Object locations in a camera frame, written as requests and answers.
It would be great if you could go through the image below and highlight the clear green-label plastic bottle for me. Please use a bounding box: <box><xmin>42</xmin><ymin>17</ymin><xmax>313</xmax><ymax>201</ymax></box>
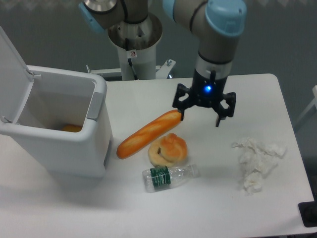
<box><xmin>142</xmin><ymin>164</ymin><xmax>200</xmax><ymax>192</ymax></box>

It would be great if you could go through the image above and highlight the knotted bread roll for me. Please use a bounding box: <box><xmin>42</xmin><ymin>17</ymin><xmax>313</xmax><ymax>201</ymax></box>
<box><xmin>148</xmin><ymin>133</ymin><xmax>188</xmax><ymax>167</ymax></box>

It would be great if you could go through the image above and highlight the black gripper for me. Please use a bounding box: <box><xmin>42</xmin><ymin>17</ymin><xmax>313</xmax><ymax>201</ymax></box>
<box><xmin>172</xmin><ymin>68</ymin><xmax>237</xmax><ymax>128</ymax></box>

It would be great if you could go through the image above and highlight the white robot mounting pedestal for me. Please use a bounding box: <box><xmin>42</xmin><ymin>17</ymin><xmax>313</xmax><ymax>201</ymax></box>
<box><xmin>107</xmin><ymin>13</ymin><xmax>162</xmax><ymax>81</ymax></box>

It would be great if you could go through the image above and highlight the crumpled white tissue paper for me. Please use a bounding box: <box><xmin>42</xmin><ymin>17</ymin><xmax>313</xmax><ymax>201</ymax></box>
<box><xmin>231</xmin><ymin>137</ymin><xmax>287</xmax><ymax>195</ymax></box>

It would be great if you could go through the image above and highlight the white frame at right edge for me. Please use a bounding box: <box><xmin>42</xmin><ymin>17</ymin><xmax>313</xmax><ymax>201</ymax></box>
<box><xmin>293</xmin><ymin>85</ymin><xmax>317</xmax><ymax>133</ymax></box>

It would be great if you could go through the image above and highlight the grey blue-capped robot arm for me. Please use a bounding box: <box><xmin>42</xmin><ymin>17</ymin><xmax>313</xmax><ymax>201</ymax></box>
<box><xmin>79</xmin><ymin>0</ymin><xmax>247</xmax><ymax>120</ymax></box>

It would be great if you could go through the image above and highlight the orange baguette bread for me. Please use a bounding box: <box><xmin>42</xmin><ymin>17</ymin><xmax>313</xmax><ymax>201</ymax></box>
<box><xmin>116</xmin><ymin>110</ymin><xmax>181</xmax><ymax>159</ymax></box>

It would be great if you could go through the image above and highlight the orange item inside trash can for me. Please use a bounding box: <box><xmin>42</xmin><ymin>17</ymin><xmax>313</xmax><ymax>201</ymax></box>
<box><xmin>61</xmin><ymin>124</ymin><xmax>82</xmax><ymax>132</ymax></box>

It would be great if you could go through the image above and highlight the white push-button trash can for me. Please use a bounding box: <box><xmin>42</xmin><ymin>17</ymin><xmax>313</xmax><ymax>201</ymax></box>
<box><xmin>0</xmin><ymin>31</ymin><xmax>112</xmax><ymax>178</ymax></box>

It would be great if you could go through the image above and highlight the black device at table edge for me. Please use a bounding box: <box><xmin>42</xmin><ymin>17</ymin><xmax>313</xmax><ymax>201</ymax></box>
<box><xmin>298</xmin><ymin>201</ymin><xmax>317</xmax><ymax>228</ymax></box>

